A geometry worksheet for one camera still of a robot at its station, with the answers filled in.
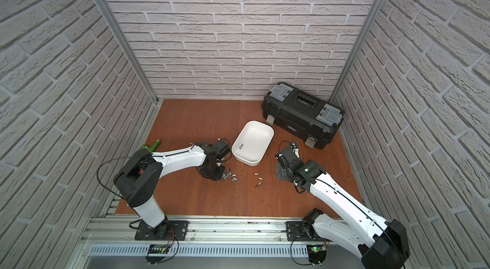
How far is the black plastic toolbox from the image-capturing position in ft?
2.94

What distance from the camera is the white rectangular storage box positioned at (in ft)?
3.13

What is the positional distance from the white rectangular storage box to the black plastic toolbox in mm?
69
